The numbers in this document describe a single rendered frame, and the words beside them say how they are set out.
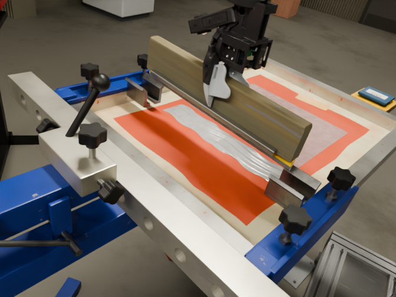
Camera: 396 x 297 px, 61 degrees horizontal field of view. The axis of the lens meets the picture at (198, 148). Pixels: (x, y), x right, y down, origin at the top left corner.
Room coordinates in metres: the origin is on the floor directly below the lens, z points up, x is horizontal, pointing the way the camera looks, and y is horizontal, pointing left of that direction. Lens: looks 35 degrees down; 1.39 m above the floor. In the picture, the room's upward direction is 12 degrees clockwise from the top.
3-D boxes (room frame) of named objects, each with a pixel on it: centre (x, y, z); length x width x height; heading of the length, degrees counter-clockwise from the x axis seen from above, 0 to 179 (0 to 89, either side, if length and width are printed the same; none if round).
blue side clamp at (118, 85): (0.77, 0.23, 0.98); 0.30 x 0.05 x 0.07; 142
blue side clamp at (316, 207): (0.42, -0.21, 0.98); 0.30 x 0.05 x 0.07; 142
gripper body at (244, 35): (0.60, -0.03, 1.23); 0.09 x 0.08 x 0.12; 52
